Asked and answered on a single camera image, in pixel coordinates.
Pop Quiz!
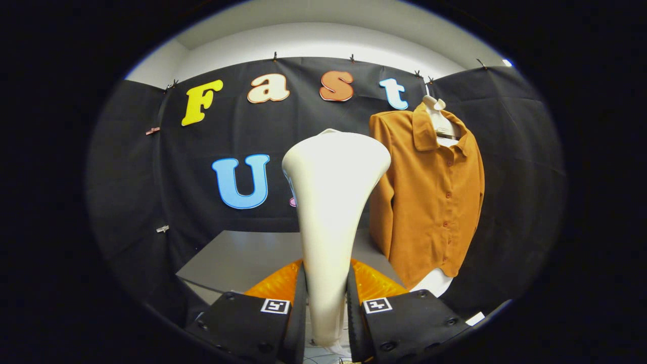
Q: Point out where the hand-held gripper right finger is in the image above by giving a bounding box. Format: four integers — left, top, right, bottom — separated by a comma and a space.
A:
346, 258, 472, 364

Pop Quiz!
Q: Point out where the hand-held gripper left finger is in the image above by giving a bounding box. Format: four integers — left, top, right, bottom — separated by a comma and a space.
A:
184, 259, 308, 364

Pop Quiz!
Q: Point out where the orange button shirt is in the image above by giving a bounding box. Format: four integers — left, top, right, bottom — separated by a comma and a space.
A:
368, 101, 486, 290

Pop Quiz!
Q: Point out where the white clothes form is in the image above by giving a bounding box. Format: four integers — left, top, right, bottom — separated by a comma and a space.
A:
409, 95, 461, 298

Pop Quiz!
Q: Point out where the black backdrop cloth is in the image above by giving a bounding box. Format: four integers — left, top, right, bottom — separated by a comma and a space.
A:
86, 57, 567, 329

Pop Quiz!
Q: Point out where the row of black clips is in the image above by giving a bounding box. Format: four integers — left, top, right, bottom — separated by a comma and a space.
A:
164, 51, 488, 92

